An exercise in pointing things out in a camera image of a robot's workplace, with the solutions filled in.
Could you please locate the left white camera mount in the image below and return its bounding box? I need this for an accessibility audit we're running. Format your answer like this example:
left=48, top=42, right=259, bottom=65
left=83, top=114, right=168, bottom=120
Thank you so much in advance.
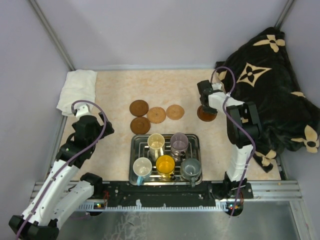
left=72, top=103, right=92, bottom=120

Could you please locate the grey mug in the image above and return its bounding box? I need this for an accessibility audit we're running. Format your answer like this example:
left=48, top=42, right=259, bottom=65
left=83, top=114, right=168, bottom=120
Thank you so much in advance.
left=180, top=158, right=202, bottom=188

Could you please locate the white mug blue handle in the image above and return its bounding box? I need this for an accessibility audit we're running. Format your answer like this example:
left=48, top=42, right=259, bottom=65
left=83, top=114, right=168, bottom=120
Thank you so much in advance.
left=132, top=157, right=153, bottom=186

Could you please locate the yellow cup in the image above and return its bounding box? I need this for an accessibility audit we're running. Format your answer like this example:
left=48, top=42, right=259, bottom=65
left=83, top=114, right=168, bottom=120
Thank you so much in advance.
left=155, top=155, right=176, bottom=178

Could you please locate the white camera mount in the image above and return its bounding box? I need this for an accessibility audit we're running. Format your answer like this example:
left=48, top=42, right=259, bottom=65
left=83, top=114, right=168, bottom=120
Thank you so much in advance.
left=72, top=103, right=92, bottom=120
left=211, top=82, right=225, bottom=94

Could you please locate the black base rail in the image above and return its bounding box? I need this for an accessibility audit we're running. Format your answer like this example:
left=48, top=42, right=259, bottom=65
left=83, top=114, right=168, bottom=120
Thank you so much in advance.
left=89, top=181, right=253, bottom=208

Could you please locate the purple translucent cup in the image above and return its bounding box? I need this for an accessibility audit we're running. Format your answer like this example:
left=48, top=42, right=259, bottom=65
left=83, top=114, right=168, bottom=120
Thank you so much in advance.
left=170, top=132, right=189, bottom=159

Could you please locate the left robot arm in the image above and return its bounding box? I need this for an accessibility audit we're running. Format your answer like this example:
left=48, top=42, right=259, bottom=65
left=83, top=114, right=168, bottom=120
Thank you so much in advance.
left=8, top=111, right=115, bottom=240

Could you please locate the cream tall cup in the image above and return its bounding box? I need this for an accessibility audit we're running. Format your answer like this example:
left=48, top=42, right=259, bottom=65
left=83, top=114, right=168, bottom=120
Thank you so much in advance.
left=147, top=133, right=165, bottom=162

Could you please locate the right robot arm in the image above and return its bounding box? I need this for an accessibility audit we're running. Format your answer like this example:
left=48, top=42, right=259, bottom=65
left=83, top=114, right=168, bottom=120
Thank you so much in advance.
left=197, top=80, right=262, bottom=200

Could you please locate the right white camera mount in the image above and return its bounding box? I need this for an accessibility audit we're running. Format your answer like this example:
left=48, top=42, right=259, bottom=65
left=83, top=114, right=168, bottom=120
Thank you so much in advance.
left=211, top=82, right=225, bottom=94

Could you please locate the metal tray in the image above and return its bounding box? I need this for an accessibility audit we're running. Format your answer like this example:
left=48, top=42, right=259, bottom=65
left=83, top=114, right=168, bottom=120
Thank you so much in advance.
left=128, top=133, right=201, bottom=186

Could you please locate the dark wooden coaster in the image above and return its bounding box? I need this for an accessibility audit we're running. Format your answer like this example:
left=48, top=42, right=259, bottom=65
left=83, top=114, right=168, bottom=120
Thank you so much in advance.
left=197, top=105, right=217, bottom=122
left=129, top=99, right=149, bottom=117
left=130, top=116, right=151, bottom=135

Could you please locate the woven rattan coaster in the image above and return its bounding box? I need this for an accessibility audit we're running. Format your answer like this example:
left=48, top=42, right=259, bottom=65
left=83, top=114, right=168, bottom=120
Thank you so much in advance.
left=147, top=107, right=166, bottom=124
left=166, top=104, right=185, bottom=120

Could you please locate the black floral blanket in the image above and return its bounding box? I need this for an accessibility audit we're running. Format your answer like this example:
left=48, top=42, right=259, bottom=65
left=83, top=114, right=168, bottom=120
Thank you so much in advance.
left=215, top=27, right=320, bottom=173

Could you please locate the white folded cloth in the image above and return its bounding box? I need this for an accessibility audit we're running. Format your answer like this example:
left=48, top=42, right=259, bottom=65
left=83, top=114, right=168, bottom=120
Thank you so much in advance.
left=56, top=69, right=98, bottom=116

